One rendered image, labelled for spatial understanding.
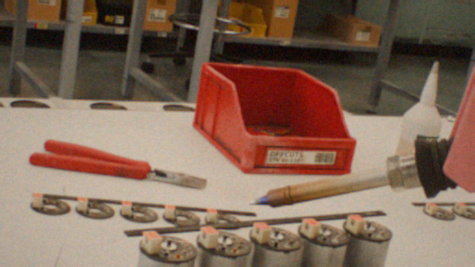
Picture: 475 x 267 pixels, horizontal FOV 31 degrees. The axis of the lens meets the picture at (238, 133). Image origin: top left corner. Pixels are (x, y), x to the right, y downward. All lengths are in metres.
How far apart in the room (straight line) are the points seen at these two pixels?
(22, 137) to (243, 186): 0.18
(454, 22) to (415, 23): 0.36
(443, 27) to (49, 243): 5.94
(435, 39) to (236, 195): 5.76
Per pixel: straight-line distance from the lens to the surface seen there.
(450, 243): 0.63
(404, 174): 0.35
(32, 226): 0.53
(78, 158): 0.62
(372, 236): 0.43
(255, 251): 0.40
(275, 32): 5.06
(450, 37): 6.45
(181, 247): 0.38
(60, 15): 4.62
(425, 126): 0.73
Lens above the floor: 0.97
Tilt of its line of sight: 16 degrees down
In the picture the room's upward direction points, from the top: 10 degrees clockwise
